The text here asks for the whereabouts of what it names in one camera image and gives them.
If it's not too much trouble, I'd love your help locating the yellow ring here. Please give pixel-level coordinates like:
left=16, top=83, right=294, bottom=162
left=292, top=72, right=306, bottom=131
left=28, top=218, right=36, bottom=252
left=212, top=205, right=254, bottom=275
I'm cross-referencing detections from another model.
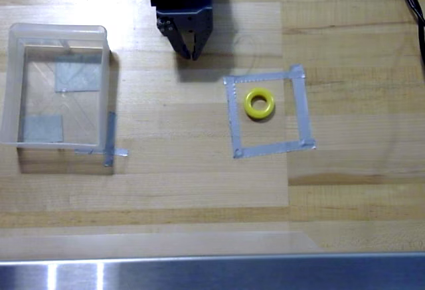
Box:
left=244, top=87, right=276, bottom=120

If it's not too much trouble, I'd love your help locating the clear plastic container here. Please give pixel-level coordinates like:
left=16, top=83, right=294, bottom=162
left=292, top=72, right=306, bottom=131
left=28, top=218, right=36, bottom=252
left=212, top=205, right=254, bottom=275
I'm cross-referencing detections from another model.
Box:
left=0, top=23, right=111, bottom=149

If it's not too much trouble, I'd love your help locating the grey tape patch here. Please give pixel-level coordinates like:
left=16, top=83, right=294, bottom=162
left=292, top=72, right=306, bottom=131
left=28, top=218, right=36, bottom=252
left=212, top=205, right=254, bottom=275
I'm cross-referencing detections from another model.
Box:
left=22, top=114, right=65, bottom=143

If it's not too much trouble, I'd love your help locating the shiny metal rail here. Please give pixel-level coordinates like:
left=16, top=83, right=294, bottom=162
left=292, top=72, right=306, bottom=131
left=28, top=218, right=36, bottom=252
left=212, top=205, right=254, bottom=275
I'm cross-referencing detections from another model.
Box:
left=0, top=252, right=425, bottom=290

